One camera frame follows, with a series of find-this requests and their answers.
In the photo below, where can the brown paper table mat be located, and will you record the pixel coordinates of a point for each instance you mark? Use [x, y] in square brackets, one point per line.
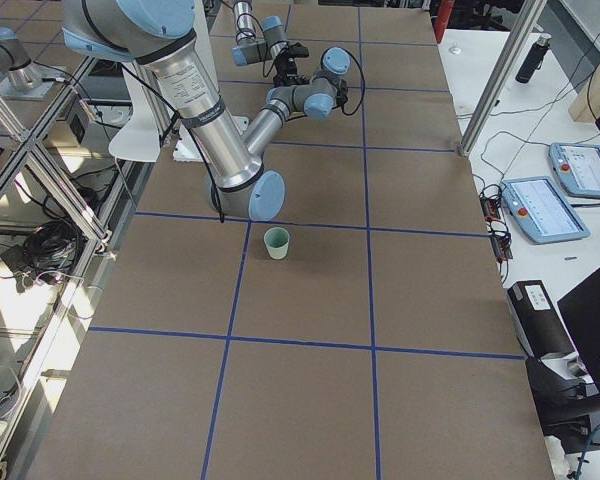
[381, 347]

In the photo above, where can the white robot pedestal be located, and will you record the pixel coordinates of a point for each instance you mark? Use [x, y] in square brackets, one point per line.
[150, 118]

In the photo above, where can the far teach pendant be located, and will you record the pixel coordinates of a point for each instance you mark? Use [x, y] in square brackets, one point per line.
[577, 167]

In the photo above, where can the green cup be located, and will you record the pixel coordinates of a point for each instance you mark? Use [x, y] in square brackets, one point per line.
[276, 240]

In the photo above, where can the black box with label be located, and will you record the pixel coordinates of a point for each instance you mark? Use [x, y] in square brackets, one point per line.
[538, 326]

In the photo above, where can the black water bottle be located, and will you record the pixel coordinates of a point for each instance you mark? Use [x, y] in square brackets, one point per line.
[534, 58]

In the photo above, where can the aluminium frame post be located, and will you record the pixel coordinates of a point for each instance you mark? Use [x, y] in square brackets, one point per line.
[513, 46]

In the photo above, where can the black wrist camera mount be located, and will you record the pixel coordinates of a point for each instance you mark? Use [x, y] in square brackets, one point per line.
[296, 50]

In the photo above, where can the near teach pendant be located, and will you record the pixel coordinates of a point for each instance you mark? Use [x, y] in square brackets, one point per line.
[541, 211]

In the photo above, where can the teach pendant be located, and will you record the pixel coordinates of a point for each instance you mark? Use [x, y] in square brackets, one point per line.
[577, 167]
[541, 211]

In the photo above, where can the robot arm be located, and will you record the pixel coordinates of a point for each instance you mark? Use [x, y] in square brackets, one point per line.
[257, 35]
[160, 36]

